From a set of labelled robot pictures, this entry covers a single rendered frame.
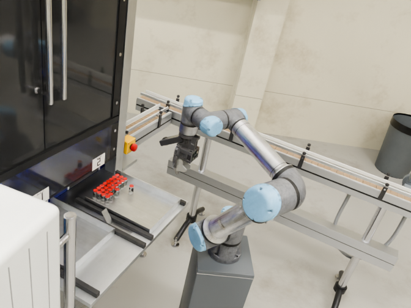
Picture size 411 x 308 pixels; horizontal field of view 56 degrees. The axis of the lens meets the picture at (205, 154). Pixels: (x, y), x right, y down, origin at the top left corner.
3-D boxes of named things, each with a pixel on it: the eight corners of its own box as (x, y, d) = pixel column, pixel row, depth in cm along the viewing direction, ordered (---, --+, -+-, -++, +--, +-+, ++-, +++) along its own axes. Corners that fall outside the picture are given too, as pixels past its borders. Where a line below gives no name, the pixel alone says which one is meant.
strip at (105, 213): (100, 222, 163) (101, 211, 160) (104, 218, 165) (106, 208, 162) (128, 236, 159) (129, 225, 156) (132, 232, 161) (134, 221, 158)
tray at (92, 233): (-1, 234, 147) (-2, 228, 145) (51, 201, 168) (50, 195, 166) (68, 275, 137) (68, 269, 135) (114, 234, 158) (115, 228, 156)
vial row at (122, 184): (99, 202, 173) (99, 194, 171) (123, 184, 188) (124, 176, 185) (103, 204, 172) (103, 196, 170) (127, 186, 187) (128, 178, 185)
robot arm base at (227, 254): (238, 241, 182) (243, 225, 177) (242, 266, 169) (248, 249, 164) (207, 238, 180) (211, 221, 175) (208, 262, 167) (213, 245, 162)
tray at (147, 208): (84, 202, 171) (84, 196, 170) (120, 176, 192) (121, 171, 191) (148, 235, 161) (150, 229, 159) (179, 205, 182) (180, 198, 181)
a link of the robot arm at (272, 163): (326, 187, 130) (241, 99, 154) (305, 195, 123) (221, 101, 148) (309, 209, 137) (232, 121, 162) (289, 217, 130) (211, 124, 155)
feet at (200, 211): (168, 244, 281) (170, 230, 274) (199, 209, 322) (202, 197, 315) (177, 249, 279) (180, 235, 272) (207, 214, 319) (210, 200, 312)
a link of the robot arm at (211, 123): (232, 117, 144) (214, 104, 151) (209, 121, 137) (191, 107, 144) (228, 135, 148) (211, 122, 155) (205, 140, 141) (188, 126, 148)
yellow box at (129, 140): (115, 150, 198) (115, 137, 195) (123, 144, 204) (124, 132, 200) (127, 155, 196) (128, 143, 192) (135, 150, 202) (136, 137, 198)
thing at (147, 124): (107, 168, 203) (109, 142, 195) (84, 157, 208) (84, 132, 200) (172, 125, 259) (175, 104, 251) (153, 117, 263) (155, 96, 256)
